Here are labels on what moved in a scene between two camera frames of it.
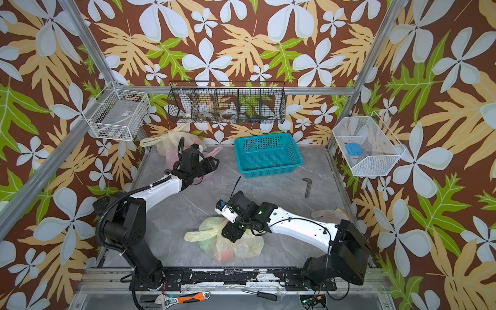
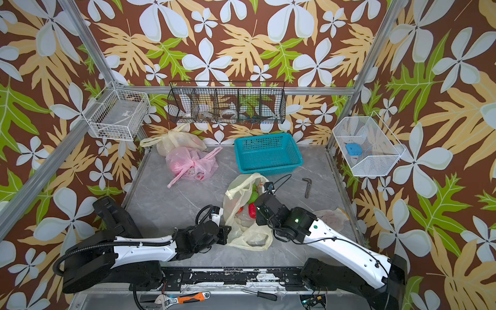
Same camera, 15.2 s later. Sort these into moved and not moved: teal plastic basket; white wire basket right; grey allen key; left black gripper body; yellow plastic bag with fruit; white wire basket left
Moved: left black gripper body; yellow plastic bag with fruit
Not moved: teal plastic basket; white wire basket right; grey allen key; white wire basket left
